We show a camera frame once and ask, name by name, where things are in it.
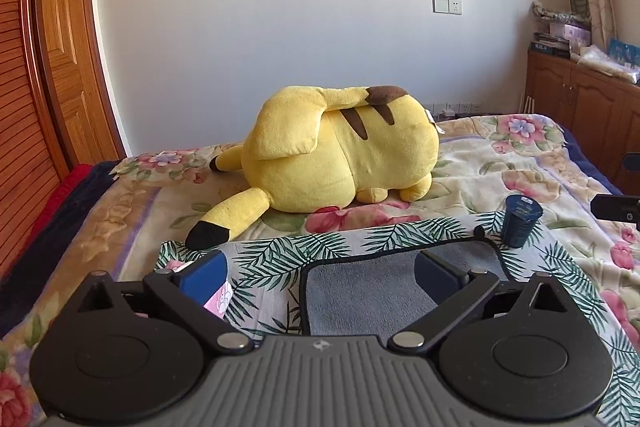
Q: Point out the stack of boxes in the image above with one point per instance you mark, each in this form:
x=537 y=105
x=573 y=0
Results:
x=557 y=32

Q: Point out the white wall switch and socket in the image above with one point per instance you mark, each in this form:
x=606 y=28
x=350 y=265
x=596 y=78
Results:
x=447 y=5

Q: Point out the grey towel with black edge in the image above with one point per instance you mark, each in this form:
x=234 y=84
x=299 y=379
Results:
x=370 y=292

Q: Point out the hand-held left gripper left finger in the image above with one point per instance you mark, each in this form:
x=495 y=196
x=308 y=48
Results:
x=206 y=283

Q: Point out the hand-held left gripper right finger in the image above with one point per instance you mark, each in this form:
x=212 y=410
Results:
x=434 y=276

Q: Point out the wooden cabinet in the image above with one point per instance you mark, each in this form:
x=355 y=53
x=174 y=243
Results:
x=585 y=107

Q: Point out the red cloth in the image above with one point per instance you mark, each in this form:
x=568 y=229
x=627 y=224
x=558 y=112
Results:
x=62 y=189

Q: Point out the leaf printed cloth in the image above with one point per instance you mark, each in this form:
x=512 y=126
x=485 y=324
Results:
x=280 y=257

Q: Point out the white router antennas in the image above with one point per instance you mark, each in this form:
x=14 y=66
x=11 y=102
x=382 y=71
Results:
x=526 y=103

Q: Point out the floral blanket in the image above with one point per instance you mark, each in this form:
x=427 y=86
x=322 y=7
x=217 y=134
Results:
x=500 y=157

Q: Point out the louvered wooden wardrobe door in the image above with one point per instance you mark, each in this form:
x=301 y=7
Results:
x=20 y=82

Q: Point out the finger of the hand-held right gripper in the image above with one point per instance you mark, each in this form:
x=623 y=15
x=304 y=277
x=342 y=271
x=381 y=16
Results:
x=521 y=222

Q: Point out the clear plastic bag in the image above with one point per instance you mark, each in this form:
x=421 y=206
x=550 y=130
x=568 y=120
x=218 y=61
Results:
x=607 y=64

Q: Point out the white power strip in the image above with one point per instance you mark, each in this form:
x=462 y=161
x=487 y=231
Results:
x=457 y=108

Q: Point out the blue printed box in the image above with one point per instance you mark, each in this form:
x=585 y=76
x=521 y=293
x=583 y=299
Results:
x=625 y=53

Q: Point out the yellow plush toy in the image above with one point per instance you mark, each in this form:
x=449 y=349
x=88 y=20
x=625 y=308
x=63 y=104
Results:
x=340 y=147

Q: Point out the green patterned ornament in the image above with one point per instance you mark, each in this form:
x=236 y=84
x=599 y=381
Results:
x=580 y=2

